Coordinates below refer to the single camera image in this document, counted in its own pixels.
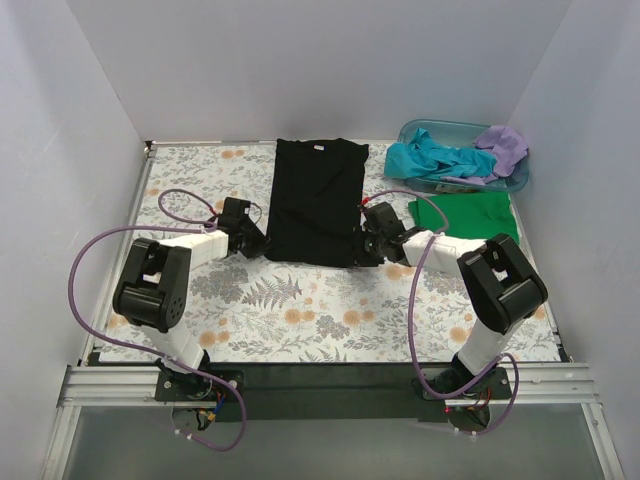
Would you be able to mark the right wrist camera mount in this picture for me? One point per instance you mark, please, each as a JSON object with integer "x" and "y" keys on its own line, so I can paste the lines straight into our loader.
{"x": 370, "y": 210}

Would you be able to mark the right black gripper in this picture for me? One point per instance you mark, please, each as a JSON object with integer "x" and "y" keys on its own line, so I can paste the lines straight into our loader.
{"x": 370, "y": 245}

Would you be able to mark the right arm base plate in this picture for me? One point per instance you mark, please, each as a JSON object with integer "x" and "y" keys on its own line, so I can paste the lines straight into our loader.
{"x": 452, "y": 379}

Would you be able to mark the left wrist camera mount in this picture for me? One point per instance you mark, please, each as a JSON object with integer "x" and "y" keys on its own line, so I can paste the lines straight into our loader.
{"x": 234, "y": 211}

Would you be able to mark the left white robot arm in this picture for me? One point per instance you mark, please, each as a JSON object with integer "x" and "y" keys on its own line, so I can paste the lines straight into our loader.
{"x": 151, "y": 293}

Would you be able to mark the teal t shirt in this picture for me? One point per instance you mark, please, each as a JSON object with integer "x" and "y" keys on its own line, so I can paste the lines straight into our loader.
{"x": 422, "y": 157}

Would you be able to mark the folded green t shirt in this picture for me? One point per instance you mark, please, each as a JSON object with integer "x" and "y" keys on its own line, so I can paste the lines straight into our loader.
{"x": 478, "y": 215}

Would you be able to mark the teal plastic basket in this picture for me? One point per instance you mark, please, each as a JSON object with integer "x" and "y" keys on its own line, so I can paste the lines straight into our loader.
{"x": 461, "y": 135}

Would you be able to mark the black t shirt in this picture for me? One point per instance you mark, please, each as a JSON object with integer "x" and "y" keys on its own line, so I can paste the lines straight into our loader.
{"x": 313, "y": 209}

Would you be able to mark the aluminium front rail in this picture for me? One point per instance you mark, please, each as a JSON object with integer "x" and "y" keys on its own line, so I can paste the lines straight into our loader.
{"x": 119, "y": 385}

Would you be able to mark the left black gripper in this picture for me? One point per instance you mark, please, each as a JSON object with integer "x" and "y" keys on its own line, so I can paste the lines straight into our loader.
{"x": 255, "y": 242}

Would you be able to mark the lavender t shirt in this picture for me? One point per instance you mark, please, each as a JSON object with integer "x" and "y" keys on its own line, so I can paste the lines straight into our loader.
{"x": 507, "y": 146}

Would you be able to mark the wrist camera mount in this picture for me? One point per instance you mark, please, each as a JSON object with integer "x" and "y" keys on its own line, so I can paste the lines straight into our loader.
{"x": 370, "y": 210}
{"x": 234, "y": 211}

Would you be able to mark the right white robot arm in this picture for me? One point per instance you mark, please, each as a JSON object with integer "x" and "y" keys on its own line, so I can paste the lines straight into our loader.
{"x": 501, "y": 283}

